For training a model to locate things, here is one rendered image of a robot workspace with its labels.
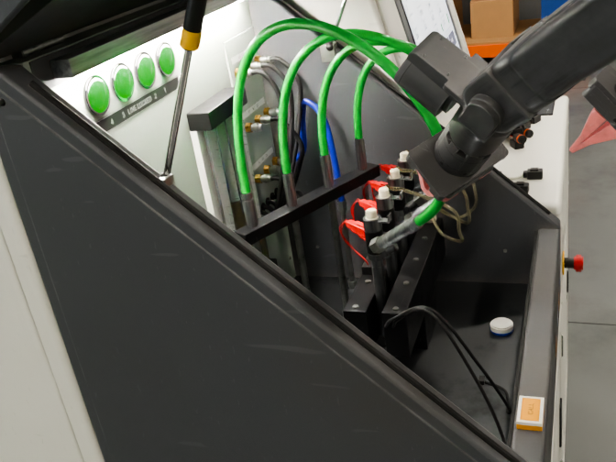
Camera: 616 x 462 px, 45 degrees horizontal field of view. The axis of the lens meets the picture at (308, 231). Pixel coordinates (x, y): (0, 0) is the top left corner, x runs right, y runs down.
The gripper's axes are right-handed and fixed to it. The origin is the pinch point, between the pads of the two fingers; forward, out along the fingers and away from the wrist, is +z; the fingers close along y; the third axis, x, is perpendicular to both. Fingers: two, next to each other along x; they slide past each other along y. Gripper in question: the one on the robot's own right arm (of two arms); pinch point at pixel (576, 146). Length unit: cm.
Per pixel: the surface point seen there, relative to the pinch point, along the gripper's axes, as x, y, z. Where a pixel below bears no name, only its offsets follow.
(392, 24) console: -32, 37, 24
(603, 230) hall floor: -218, -52, 119
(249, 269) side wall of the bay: 42.1, 15.0, 16.2
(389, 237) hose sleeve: 17.7, 7.7, 19.2
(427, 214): 18.5, 6.5, 11.5
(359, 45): 17.5, 26.8, 2.5
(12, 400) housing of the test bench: 53, 26, 60
